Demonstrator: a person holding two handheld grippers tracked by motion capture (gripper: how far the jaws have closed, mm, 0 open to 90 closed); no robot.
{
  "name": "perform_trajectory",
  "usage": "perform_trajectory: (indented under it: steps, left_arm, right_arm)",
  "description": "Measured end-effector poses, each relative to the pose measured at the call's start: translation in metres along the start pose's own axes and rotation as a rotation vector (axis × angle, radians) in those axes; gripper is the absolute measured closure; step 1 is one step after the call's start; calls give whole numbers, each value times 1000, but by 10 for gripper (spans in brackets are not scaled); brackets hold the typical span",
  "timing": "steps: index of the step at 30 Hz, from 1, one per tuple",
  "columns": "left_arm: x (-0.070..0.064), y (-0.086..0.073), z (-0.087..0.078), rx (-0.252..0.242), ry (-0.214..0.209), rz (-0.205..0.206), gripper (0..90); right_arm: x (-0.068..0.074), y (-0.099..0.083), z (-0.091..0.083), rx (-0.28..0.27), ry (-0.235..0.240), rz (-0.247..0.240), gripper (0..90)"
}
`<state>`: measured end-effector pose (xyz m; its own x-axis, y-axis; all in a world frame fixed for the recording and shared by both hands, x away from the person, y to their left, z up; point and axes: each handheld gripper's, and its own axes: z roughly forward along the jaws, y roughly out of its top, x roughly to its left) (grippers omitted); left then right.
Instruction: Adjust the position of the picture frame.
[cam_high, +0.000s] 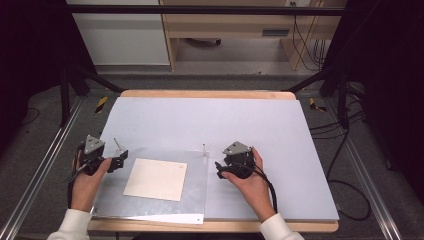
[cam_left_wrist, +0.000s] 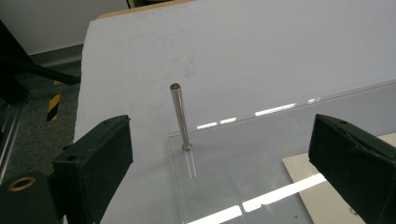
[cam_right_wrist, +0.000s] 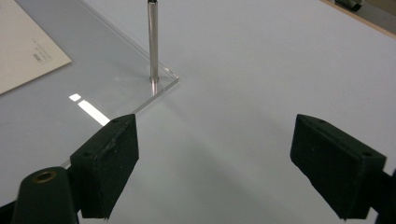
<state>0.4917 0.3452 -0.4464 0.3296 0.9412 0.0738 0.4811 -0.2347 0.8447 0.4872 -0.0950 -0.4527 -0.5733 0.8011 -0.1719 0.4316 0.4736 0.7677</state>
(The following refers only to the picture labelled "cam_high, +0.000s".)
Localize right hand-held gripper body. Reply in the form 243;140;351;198
222;140;256;180

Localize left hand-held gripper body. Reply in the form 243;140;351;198
78;134;111;176

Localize clear acrylic plate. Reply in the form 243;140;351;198
91;147;211;225

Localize person's left hand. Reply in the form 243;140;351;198
70;157;113;213

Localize person's right hand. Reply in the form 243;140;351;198
221;146;278;223

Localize pale grey table cover sheet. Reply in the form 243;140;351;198
94;96;340;222

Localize yellow clamp left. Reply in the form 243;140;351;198
94;95;109;114

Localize yellow clamp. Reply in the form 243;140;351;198
94;95;109;114
308;97;328;114

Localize yellow clamp right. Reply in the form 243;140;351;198
308;97;328;114

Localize white cabinet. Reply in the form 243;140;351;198
65;0;171;67

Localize black curtain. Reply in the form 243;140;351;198
0;0;98;154
319;0;424;198

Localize light wooden desk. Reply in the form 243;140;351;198
159;0;348;72

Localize metal post with screw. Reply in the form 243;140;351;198
113;137;126;155

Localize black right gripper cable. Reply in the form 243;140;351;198
246;164;279;215

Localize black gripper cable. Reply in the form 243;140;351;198
246;164;279;215
65;149;85;210

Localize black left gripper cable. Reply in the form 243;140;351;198
65;149;85;210

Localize black frame stand leg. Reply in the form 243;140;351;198
59;62;125;128
283;65;350;130

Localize aluminium floor rail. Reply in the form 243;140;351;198
0;95;85;240
323;99;404;240

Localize thin black floor cable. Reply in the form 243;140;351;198
19;106;41;127

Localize black floor cables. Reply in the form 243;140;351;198
308;108;373;223

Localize hanging black cables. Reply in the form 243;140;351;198
290;1;330;72

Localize black frame crossbar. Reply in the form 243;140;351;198
65;4;346;16

